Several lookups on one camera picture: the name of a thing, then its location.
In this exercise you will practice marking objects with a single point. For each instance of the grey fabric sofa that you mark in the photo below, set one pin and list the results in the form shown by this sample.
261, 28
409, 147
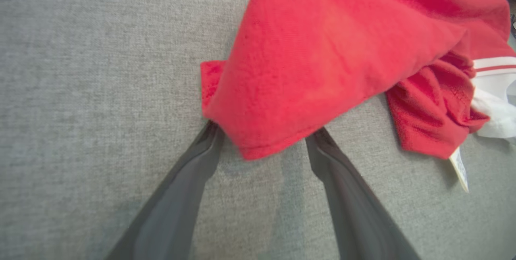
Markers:
100, 70

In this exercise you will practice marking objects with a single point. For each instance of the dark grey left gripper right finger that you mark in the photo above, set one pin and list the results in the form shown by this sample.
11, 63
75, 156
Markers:
354, 211

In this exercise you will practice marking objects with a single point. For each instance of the red garment with white band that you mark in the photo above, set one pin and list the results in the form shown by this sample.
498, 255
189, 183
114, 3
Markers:
433, 111

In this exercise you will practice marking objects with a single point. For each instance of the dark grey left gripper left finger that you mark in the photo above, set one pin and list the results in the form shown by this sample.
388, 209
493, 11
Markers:
173, 211

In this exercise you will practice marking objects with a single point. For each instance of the red Bulls basketball jersey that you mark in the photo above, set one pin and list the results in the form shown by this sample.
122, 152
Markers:
322, 58

